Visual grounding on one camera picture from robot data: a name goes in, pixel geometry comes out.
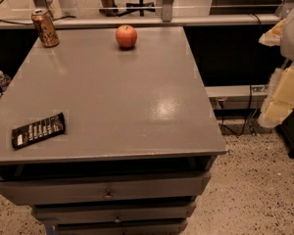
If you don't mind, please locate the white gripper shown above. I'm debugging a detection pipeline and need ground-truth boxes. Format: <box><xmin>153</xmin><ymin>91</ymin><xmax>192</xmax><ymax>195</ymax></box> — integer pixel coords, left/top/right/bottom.
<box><xmin>258</xmin><ymin>8</ymin><xmax>294</xmax><ymax>128</ymax></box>

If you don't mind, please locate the black rxbar chocolate bar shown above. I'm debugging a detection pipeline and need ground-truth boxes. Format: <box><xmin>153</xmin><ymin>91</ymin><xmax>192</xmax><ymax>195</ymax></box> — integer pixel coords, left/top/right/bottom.
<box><xmin>11</xmin><ymin>113</ymin><xmax>66</xmax><ymax>150</ymax></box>

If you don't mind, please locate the orange soda can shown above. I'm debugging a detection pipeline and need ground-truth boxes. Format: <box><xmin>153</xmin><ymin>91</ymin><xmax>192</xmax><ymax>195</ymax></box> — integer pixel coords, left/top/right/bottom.
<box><xmin>31</xmin><ymin>9</ymin><xmax>60</xmax><ymax>48</ymax></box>

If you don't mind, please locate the black office chair base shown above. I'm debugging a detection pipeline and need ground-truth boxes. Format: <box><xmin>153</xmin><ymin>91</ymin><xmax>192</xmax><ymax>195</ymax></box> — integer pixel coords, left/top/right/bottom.
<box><xmin>118</xmin><ymin>0</ymin><xmax>156</xmax><ymax>17</ymax></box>

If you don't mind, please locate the red apple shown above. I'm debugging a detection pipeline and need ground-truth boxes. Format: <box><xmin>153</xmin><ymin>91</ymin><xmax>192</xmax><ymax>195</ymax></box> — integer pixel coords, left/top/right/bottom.
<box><xmin>116</xmin><ymin>24</ymin><xmax>137</xmax><ymax>48</ymax></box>

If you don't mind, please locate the grey drawer cabinet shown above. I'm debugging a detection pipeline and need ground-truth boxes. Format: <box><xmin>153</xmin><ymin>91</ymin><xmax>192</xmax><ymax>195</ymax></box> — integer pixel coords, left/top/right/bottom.
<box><xmin>0</xmin><ymin>27</ymin><xmax>225</xmax><ymax>235</ymax></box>

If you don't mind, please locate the top drawer knob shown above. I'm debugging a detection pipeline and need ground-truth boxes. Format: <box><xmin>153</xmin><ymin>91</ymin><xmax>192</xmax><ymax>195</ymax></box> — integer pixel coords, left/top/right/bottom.
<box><xmin>103</xmin><ymin>189</ymin><xmax>114</xmax><ymax>200</ymax></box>

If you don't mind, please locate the drawer knob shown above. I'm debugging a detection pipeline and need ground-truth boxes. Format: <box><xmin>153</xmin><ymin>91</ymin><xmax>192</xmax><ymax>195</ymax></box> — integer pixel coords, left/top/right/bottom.
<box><xmin>114</xmin><ymin>215</ymin><xmax>122</xmax><ymax>223</ymax></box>
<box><xmin>103</xmin><ymin>189</ymin><xmax>114</xmax><ymax>200</ymax></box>

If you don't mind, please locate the black power cable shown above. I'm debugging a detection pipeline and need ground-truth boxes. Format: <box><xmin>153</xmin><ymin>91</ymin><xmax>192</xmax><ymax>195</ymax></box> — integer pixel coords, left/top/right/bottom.
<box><xmin>217</xmin><ymin>85</ymin><xmax>259</xmax><ymax>137</ymax></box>

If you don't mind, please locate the grey metal rail beam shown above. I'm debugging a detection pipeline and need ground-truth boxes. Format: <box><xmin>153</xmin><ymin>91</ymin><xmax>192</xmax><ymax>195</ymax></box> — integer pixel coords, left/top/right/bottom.
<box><xmin>206</xmin><ymin>85</ymin><xmax>268</xmax><ymax>110</ymax></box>

